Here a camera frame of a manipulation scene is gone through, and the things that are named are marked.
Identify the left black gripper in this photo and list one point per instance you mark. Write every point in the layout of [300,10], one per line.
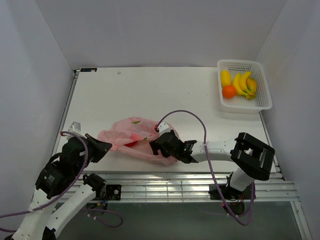
[101,147]

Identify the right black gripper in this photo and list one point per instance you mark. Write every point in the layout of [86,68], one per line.
[156,146]

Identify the red orange fake fruit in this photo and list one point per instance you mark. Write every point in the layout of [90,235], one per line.
[131,144]

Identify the pink plastic bag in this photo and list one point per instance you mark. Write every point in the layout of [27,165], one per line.
[132,136]

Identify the orange fake orange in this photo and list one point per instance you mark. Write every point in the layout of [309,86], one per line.
[229,91]

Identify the yellow fake banana bunch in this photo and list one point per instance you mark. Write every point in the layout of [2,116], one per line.
[239,82]

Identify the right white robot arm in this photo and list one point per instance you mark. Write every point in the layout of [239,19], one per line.
[253,157]

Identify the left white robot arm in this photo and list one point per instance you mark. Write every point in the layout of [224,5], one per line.
[58,176]

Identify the yellow green fake mango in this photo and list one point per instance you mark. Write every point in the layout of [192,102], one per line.
[251,84]

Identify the white plastic basket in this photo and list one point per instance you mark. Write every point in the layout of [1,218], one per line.
[239,104]

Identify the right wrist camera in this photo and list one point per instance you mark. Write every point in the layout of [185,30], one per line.
[162,128]

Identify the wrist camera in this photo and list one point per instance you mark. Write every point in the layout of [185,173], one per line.
[162,128]
[75,127]

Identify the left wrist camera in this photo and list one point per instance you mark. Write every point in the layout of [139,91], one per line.
[75,127]

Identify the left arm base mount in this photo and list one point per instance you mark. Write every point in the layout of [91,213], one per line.
[105,193]

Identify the aluminium frame rail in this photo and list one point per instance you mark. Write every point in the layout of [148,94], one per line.
[177,206]

